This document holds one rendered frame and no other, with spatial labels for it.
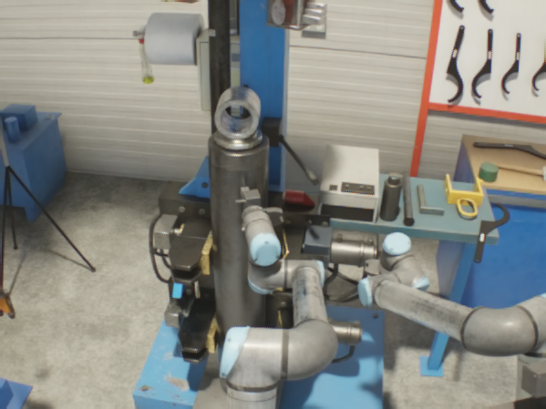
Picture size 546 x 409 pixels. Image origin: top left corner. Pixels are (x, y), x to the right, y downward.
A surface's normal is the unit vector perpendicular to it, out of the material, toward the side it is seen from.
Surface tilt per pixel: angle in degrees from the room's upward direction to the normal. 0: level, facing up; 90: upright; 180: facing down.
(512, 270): 90
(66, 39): 90
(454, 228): 0
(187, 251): 0
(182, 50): 94
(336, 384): 0
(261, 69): 90
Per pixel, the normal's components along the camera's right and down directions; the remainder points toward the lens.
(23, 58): -0.17, 0.55
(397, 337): 0.01, -0.83
